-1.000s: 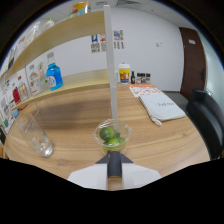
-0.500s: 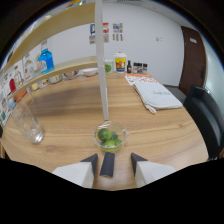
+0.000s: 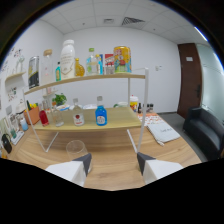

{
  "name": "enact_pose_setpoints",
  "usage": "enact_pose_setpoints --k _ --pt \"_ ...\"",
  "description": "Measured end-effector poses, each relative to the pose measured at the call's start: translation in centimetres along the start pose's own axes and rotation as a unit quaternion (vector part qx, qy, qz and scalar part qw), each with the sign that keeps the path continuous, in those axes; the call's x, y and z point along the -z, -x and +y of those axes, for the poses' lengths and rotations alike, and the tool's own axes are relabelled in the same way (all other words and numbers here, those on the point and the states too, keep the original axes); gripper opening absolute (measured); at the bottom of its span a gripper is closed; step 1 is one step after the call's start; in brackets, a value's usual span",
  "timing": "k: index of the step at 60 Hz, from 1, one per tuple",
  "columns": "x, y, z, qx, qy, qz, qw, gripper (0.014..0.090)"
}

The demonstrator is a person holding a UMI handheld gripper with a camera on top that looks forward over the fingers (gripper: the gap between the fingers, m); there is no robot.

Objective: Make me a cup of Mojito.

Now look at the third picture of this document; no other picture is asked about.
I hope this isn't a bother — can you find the clear bottle red white label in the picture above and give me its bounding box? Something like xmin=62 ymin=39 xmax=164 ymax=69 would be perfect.
xmin=72 ymin=97 xmax=86 ymax=127

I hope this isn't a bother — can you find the silver soda water can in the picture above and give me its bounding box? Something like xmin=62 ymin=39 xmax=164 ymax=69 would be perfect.
xmin=27 ymin=55 xmax=40 ymax=90

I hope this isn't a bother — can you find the clear drinking glass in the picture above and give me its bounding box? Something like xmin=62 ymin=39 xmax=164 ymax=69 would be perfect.
xmin=65 ymin=139 xmax=89 ymax=165

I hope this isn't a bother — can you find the white notebook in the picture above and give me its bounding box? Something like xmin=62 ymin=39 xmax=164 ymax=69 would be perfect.
xmin=146 ymin=122 xmax=181 ymax=146

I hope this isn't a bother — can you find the two-tier wooden shelf rack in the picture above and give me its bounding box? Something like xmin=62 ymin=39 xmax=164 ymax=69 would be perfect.
xmin=22 ymin=67 xmax=150 ymax=154

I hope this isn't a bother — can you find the blue liquid bottle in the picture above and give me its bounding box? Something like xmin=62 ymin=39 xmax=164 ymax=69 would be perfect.
xmin=95 ymin=95 xmax=108 ymax=127

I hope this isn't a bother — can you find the red liquid bottle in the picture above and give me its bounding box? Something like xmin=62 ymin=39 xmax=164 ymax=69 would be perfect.
xmin=38 ymin=103 xmax=50 ymax=127

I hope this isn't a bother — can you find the black sofa chair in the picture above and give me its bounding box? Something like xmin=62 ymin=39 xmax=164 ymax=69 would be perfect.
xmin=182 ymin=106 xmax=224 ymax=162

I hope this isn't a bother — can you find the white kitchen scale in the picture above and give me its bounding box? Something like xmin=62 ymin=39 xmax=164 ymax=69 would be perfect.
xmin=10 ymin=129 xmax=26 ymax=146

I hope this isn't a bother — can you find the light blue small bottle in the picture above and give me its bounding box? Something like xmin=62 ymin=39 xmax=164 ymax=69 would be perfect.
xmin=19 ymin=118 xmax=29 ymax=132

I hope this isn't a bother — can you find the orange plant pot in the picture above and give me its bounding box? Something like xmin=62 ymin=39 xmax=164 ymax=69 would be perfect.
xmin=23 ymin=105 xmax=41 ymax=126

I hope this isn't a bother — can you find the white bottle with yellow label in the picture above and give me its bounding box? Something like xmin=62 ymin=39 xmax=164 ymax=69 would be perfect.
xmin=129 ymin=95 xmax=139 ymax=113

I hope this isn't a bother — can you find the black kettle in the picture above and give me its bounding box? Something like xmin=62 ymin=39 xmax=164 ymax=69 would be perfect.
xmin=1 ymin=133 xmax=13 ymax=154

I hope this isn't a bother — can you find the green potted plant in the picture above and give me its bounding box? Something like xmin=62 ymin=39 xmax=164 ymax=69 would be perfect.
xmin=53 ymin=93 xmax=68 ymax=107

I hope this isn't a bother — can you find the brown door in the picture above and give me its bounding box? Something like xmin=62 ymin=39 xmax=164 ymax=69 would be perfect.
xmin=176 ymin=42 xmax=203 ymax=119

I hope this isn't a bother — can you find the teal liquid bottle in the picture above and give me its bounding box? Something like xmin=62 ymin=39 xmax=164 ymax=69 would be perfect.
xmin=54 ymin=61 xmax=62 ymax=82

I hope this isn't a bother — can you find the amber round bottle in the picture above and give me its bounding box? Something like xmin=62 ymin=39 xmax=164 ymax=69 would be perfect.
xmin=74 ymin=57 xmax=86 ymax=78

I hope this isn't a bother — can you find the glass jar with cork lid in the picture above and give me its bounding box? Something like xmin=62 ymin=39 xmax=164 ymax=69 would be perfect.
xmin=41 ymin=49 xmax=55 ymax=86

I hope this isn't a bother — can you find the clear bottle with green cap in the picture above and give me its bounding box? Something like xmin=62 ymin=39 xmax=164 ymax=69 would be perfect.
xmin=86 ymin=47 xmax=98 ymax=76

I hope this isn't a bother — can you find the large white bottle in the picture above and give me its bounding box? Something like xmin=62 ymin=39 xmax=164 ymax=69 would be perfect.
xmin=60 ymin=39 xmax=76 ymax=80

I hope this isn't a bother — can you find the yellow printed can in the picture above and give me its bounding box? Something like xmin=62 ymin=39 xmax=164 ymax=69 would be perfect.
xmin=113 ymin=45 xmax=132 ymax=74

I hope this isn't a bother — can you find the wooden wall shelf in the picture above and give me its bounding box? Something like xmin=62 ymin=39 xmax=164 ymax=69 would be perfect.
xmin=4 ymin=70 xmax=27 ymax=83

